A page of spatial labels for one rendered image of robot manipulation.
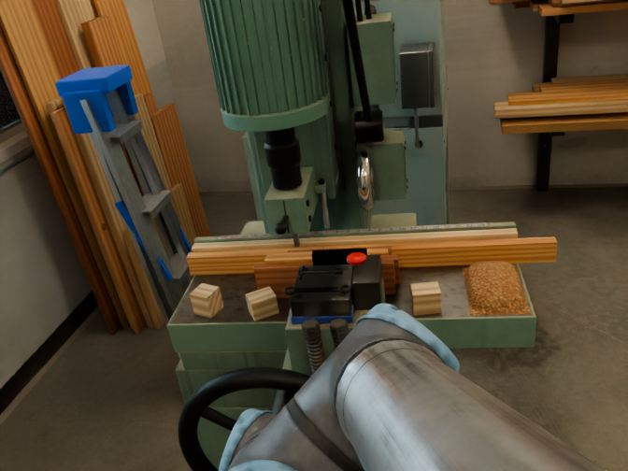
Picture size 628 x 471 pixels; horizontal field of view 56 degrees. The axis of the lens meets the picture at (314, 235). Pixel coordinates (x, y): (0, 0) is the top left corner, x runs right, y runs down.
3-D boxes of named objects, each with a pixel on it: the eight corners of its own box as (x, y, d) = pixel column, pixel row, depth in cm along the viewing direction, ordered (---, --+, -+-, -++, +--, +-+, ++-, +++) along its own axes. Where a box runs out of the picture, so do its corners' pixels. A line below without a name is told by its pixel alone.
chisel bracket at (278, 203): (270, 243, 103) (263, 200, 99) (284, 207, 115) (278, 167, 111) (312, 241, 102) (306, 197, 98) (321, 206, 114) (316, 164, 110)
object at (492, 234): (196, 270, 115) (191, 248, 113) (199, 264, 117) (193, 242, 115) (517, 257, 105) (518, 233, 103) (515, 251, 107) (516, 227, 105)
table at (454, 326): (152, 392, 95) (143, 363, 92) (206, 285, 121) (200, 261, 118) (549, 391, 85) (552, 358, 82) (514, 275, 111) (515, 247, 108)
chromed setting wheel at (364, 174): (358, 221, 112) (352, 161, 107) (362, 193, 123) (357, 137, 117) (374, 221, 112) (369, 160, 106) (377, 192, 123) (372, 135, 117)
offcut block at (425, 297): (413, 315, 94) (412, 295, 92) (410, 303, 97) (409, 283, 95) (441, 313, 94) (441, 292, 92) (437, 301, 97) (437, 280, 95)
